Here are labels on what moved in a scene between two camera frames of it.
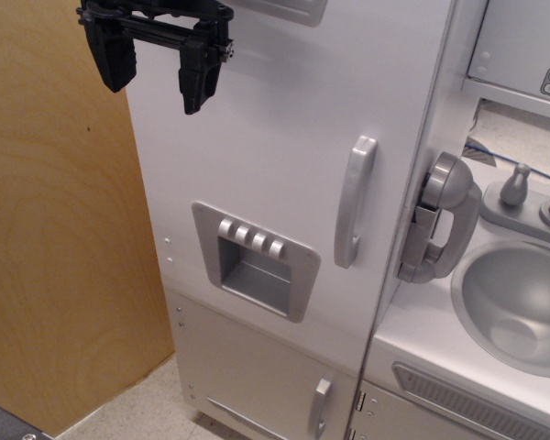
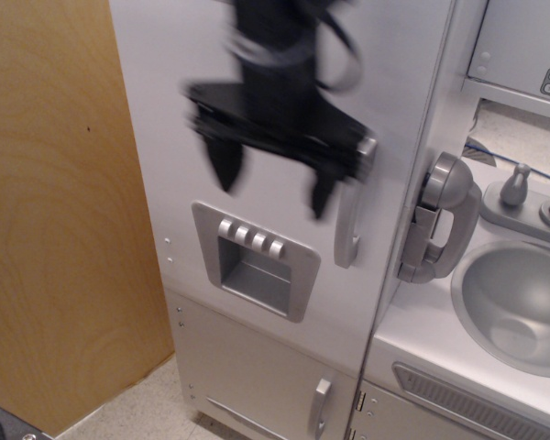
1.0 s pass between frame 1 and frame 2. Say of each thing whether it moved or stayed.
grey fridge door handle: stayed
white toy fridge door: stayed
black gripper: moved
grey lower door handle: stayed
